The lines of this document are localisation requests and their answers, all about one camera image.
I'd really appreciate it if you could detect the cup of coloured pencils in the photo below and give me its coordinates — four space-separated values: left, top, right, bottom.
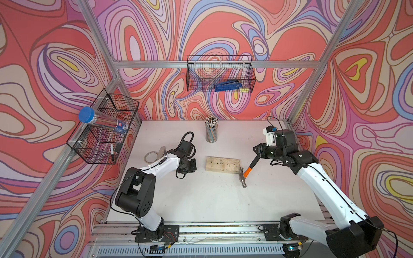
205 116 219 143

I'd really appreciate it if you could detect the claw hammer orange black handle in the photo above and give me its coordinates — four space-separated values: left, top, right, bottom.
238 155 260 188

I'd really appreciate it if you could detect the back wire basket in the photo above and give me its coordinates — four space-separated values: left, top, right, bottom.
186 54 256 92

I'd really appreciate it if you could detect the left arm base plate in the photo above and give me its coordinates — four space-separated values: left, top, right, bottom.
134 225 180 244

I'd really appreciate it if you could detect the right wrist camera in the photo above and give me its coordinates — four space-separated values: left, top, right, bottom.
263 125 277 146

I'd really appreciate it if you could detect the blue tool in basket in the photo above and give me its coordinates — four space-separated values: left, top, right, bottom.
214 80 242 92

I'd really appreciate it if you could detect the clear bottle blue cap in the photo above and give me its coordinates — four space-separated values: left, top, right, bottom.
78 107 128 134

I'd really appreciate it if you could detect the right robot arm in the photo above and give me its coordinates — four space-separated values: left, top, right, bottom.
251 126 384 258

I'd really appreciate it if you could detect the wire basket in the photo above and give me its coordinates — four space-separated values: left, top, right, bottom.
186 54 256 92
66 89 139 164

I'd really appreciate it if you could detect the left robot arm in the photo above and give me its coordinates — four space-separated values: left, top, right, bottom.
114 140 197 232

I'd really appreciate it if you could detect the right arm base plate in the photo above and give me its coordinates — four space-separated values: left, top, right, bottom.
258 223 309 243

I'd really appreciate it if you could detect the left wire basket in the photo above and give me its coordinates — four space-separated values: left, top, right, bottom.
66 89 139 164

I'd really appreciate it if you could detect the wooden block with nails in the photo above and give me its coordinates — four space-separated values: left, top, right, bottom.
205 157 241 174

